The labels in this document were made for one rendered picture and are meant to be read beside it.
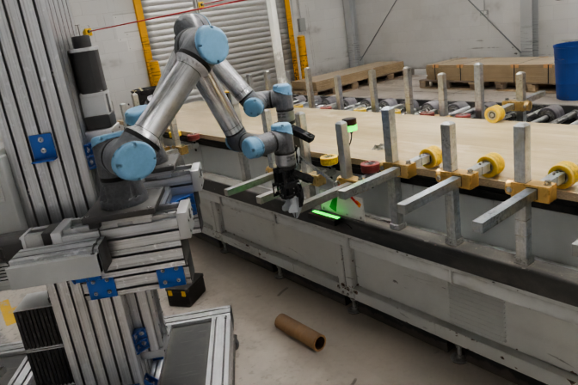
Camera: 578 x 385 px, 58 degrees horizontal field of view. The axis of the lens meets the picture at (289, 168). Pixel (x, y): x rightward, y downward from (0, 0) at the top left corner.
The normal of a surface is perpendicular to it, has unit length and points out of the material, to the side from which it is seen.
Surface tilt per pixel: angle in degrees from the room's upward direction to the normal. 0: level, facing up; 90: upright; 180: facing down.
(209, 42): 85
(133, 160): 95
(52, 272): 90
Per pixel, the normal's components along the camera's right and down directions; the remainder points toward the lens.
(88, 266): 0.09, 0.26
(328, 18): 0.57, 0.15
